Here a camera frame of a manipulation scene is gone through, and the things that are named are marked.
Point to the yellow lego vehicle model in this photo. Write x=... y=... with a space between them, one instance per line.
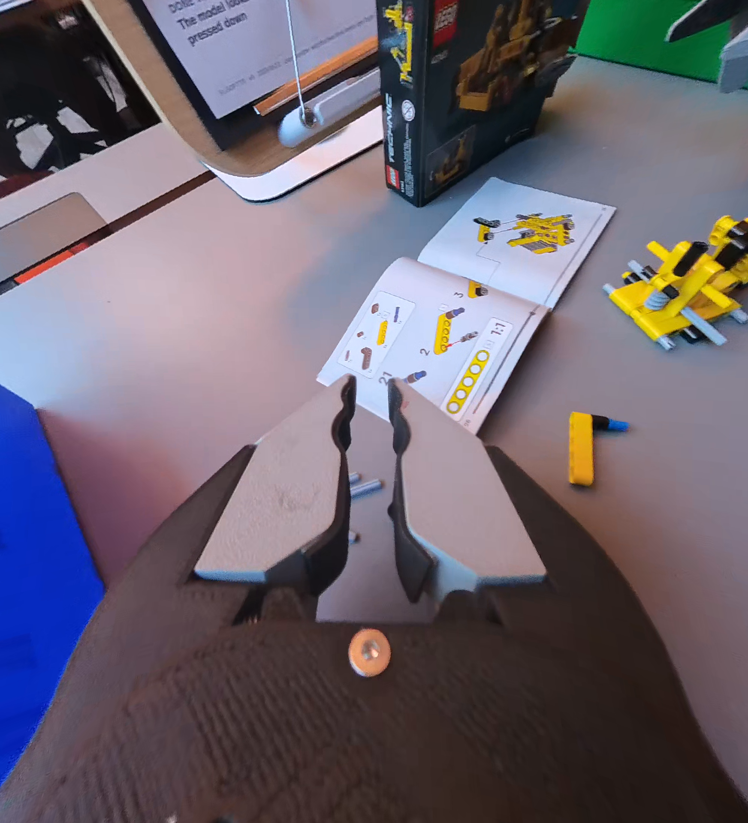
x=670 y=292

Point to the black lego set box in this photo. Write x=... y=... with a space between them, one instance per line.
x=477 y=109

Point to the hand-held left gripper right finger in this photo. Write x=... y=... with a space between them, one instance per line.
x=470 y=514

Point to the curved wooden stand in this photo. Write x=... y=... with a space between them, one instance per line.
x=219 y=151

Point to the open lego instruction booklet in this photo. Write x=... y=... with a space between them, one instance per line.
x=528 y=263

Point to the white rounded base plate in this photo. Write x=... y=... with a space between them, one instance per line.
x=297 y=173

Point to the white cylindrical bar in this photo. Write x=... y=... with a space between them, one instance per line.
x=342 y=103

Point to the yellow lego beam with pin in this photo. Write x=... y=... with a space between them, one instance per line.
x=581 y=450

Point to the white printed paper sheet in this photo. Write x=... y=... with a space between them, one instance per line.
x=239 y=58

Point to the blue panel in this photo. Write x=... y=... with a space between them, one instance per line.
x=14 y=578

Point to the thin metal rod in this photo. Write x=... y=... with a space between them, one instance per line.
x=297 y=58

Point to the green plastic bin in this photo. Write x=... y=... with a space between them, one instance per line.
x=631 y=38

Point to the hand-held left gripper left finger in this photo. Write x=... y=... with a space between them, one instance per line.
x=271 y=495

